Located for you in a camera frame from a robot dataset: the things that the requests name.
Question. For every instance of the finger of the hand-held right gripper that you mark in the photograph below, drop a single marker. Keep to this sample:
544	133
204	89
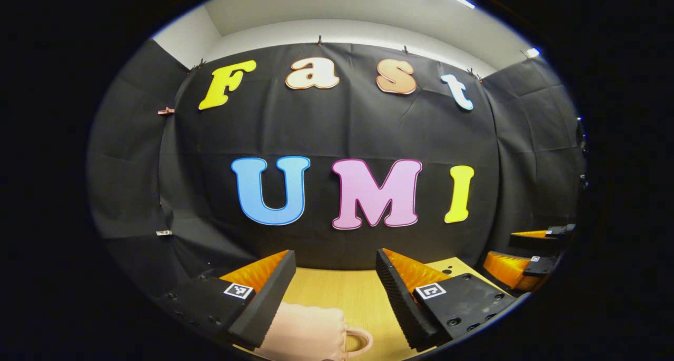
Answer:
558	230
511	271

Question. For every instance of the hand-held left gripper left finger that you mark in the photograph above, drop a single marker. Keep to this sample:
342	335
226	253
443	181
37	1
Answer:
268	292

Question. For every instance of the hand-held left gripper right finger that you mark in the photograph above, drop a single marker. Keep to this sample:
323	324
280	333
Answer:
395	292

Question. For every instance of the pink suitcase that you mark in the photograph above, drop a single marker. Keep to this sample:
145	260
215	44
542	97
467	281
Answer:
305	332

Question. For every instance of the black backdrop cloth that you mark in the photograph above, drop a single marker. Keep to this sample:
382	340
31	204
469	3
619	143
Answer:
337	124

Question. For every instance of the reddish cloth clip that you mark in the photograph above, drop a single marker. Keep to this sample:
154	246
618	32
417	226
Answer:
166	111

